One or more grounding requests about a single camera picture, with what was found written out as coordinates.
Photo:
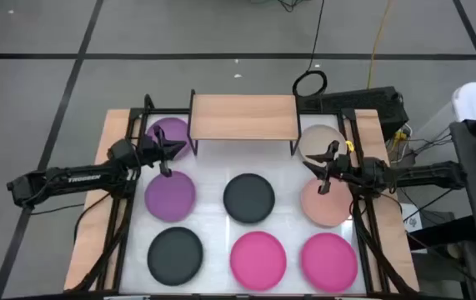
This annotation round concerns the wooden shelf with black legs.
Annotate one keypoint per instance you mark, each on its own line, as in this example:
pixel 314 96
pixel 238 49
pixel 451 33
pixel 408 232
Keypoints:
pixel 242 116

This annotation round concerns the black metal table frame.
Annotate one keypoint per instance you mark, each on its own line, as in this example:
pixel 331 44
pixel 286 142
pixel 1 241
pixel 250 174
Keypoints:
pixel 166 111

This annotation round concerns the salmon round plate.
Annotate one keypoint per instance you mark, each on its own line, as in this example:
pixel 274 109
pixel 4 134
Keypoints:
pixel 329 208

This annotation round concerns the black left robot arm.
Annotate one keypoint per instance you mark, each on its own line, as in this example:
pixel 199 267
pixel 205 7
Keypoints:
pixel 83 177

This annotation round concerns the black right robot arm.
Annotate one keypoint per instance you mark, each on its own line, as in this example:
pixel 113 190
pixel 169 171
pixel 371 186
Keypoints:
pixel 421 175

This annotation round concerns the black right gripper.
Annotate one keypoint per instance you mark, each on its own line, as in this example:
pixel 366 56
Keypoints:
pixel 342 168

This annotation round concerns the yellow tag on gripper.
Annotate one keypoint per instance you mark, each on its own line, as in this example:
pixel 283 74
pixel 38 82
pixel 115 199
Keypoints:
pixel 349 146

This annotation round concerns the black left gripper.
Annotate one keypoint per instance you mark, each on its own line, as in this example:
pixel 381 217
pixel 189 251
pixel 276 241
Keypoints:
pixel 152 152

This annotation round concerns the black computer case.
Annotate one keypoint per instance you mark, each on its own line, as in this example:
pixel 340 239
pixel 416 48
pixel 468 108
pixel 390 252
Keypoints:
pixel 358 102

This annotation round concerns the dark grey round plate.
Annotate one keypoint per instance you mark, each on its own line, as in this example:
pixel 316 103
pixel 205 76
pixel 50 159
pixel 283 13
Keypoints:
pixel 249 198
pixel 175 256

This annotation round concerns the yellow plug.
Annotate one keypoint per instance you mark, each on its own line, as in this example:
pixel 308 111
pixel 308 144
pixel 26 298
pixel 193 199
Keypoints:
pixel 400 135

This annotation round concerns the purple round plate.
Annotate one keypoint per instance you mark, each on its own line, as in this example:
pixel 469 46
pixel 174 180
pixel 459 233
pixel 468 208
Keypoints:
pixel 171 198
pixel 175 129

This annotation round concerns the pink round plate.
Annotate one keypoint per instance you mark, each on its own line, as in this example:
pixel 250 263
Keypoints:
pixel 329 262
pixel 258 261

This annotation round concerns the beige round plate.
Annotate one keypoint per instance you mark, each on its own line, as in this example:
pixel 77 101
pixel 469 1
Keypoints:
pixel 321 137

